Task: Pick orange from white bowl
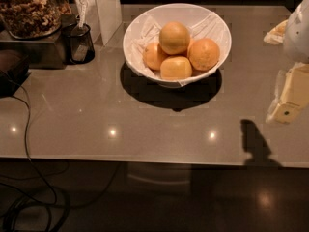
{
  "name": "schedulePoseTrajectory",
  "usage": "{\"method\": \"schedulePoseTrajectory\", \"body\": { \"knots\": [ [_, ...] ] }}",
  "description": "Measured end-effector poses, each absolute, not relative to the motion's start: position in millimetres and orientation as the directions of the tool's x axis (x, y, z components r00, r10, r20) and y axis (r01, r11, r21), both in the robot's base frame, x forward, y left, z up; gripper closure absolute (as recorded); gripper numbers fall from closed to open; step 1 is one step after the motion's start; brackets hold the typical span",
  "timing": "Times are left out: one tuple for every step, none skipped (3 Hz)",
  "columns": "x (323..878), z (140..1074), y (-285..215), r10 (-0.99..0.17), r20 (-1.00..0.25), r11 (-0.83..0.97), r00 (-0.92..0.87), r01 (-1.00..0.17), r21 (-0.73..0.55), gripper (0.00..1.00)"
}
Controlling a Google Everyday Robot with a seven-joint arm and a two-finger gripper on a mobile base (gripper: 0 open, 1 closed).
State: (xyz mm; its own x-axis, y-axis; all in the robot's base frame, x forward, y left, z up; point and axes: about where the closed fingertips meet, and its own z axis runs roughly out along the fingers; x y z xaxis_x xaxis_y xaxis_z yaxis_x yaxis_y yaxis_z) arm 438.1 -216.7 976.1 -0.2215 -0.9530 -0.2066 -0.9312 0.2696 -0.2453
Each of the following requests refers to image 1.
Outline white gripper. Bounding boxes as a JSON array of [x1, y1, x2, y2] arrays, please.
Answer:
[[264, 0, 309, 124]]

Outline orange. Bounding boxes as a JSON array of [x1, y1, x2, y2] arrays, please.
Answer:
[[188, 38, 220, 71], [160, 56, 192, 80], [143, 42, 168, 71], [159, 21, 190, 55]]

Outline white paper bowl liner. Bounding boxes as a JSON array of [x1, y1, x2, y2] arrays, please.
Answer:
[[131, 11, 229, 88]]

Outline white bowl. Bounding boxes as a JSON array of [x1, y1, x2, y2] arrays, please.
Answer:
[[122, 2, 233, 89]]

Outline white box on counter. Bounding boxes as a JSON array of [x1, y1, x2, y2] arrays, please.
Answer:
[[85, 0, 122, 45]]

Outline black mesh cup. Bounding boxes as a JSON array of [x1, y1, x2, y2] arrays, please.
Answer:
[[61, 23, 95, 65]]

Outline white sticks in cup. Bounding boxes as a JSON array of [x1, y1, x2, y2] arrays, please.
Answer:
[[75, 0, 88, 29]]

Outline glass jar of nuts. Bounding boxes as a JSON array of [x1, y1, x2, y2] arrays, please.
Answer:
[[0, 0, 61, 40]]

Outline dark device at left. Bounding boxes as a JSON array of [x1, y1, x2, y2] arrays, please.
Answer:
[[0, 49, 30, 97]]

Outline black cable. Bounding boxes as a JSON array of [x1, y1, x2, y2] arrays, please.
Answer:
[[0, 80, 122, 232]]

